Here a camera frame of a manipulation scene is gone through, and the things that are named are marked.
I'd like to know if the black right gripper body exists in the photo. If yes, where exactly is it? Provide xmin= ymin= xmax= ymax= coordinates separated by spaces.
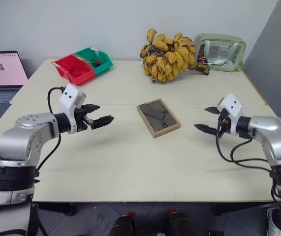
xmin=218 ymin=108 xmax=231 ymax=135

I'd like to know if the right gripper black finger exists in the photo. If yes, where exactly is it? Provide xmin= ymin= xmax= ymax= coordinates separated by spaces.
xmin=204 ymin=106 xmax=221 ymax=115
xmin=193 ymin=123 xmax=221 ymax=136

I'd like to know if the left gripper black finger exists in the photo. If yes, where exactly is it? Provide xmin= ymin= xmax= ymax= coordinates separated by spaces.
xmin=82 ymin=104 xmax=101 ymax=114
xmin=91 ymin=115 xmax=115 ymax=130

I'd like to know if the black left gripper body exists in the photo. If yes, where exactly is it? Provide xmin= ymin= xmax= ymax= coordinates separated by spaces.
xmin=74 ymin=105 xmax=94 ymax=133

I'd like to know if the red plastic parts bin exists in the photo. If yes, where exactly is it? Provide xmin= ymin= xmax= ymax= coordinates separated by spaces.
xmin=51 ymin=54 xmax=97 ymax=87

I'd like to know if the green plastic parts bin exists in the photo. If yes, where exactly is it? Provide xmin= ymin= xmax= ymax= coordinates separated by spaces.
xmin=73 ymin=46 xmax=114 ymax=77

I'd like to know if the dark red snack packet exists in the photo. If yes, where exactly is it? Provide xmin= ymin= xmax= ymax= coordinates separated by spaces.
xmin=196 ymin=45 xmax=211 ymax=66

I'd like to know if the small clear plastic bag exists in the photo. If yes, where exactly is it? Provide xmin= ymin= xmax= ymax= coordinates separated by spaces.
xmin=89 ymin=46 xmax=102 ymax=57

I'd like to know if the clear pouch with green trim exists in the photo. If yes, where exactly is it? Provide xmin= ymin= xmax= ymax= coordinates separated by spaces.
xmin=193 ymin=33 xmax=247 ymax=73

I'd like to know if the yellow banana bunch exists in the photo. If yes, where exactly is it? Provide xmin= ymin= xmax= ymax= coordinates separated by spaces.
xmin=140 ymin=28 xmax=211 ymax=85

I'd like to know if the grey laptop with pink screen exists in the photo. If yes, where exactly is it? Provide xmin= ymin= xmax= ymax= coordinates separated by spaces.
xmin=0 ymin=50 xmax=30 ymax=120

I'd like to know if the dark brown rounded shape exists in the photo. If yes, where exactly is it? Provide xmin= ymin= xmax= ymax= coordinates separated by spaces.
xmin=109 ymin=214 xmax=135 ymax=236

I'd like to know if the white mesh shoe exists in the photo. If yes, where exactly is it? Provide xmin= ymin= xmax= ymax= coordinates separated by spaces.
xmin=266 ymin=207 xmax=281 ymax=236

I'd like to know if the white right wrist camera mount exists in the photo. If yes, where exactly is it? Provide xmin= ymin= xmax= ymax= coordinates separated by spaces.
xmin=216 ymin=93 xmax=245 ymax=136

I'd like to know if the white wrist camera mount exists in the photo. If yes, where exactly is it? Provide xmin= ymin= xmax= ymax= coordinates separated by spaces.
xmin=58 ymin=84 xmax=87 ymax=135
xmin=216 ymin=93 xmax=245 ymax=136

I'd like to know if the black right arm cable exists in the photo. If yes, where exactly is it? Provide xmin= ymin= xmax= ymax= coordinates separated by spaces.
xmin=215 ymin=115 xmax=281 ymax=205

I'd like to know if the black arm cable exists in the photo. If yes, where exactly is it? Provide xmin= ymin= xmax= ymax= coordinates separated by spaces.
xmin=215 ymin=115 xmax=281 ymax=205
xmin=35 ymin=86 xmax=67 ymax=173

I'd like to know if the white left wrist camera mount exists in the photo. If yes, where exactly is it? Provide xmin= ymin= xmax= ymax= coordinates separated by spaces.
xmin=58 ymin=84 xmax=87 ymax=135

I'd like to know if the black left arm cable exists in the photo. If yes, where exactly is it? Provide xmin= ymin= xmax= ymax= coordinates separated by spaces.
xmin=35 ymin=86 xmax=67 ymax=173

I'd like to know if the wooden picture frame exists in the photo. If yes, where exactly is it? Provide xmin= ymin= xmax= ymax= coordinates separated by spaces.
xmin=136 ymin=98 xmax=182 ymax=139

